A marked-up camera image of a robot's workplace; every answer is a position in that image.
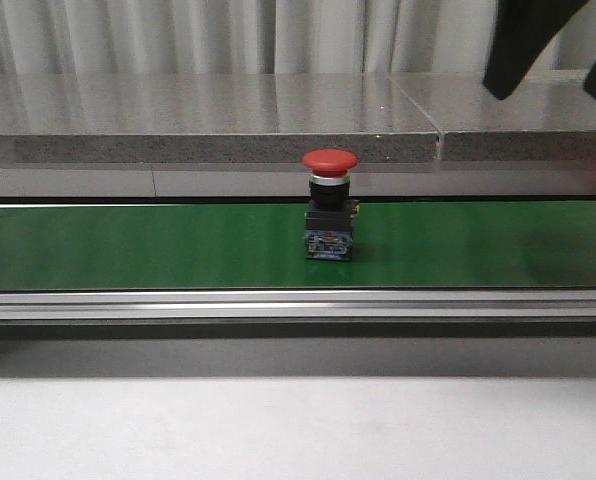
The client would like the red mushroom push button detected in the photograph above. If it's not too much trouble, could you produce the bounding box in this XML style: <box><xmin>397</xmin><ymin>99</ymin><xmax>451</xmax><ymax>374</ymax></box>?
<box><xmin>302</xmin><ymin>149</ymin><xmax>359</xmax><ymax>261</ymax></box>

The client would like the grey stone slab right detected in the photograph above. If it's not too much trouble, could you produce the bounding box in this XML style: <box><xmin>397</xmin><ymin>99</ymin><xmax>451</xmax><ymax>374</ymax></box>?
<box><xmin>390</xmin><ymin>71</ymin><xmax>596</xmax><ymax>166</ymax></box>

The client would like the green conveyor belt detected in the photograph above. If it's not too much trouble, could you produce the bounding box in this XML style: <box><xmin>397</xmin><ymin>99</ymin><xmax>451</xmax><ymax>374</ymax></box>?
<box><xmin>0</xmin><ymin>201</ymin><xmax>596</xmax><ymax>291</ymax></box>

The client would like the white pleated curtain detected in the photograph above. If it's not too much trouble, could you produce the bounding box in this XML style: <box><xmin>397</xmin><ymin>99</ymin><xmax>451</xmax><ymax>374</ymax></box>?
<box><xmin>0</xmin><ymin>0</ymin><xmax>596</xmax><ymax>77</ymax></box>

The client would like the grey speckled stone slab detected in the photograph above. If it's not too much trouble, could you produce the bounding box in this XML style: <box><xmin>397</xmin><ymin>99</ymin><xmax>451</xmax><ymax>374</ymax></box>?
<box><xmin>0</xmin><ymin>74</ymin><xmax>437</xmax><ymax>164</ymax></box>

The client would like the aluminium conveyor side rail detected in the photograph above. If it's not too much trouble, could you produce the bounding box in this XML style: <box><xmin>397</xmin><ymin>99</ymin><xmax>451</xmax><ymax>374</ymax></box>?
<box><xmin>0</xmin><ymin>289</ymin><xmax>596</xmax><ymax>326</ymax></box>

